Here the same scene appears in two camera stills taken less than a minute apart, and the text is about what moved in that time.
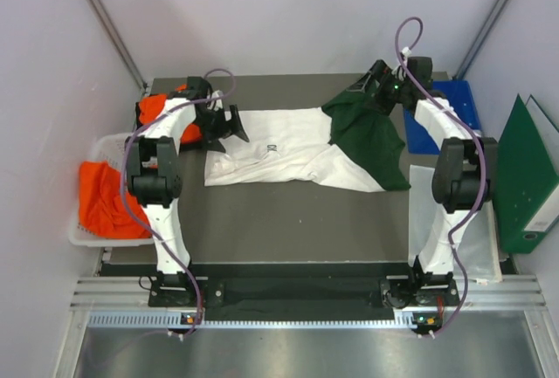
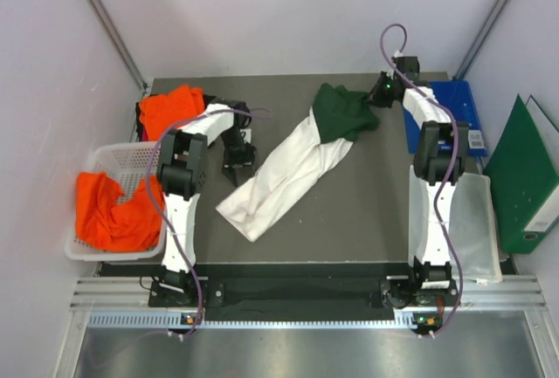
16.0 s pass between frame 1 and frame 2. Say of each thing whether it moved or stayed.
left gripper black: moved
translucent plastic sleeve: stayed
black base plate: stayed
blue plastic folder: stayed
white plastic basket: moved
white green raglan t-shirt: moved
